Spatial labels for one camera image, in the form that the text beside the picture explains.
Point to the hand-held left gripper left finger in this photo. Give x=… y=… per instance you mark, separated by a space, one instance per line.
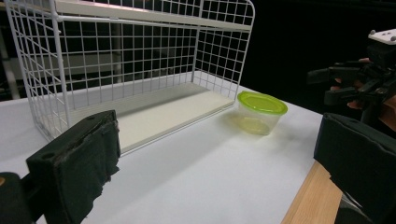
x=81 y=168

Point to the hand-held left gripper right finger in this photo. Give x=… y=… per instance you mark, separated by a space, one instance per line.
x=361 y=155

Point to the clear container with green lid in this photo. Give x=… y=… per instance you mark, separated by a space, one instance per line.
x=261 y=109

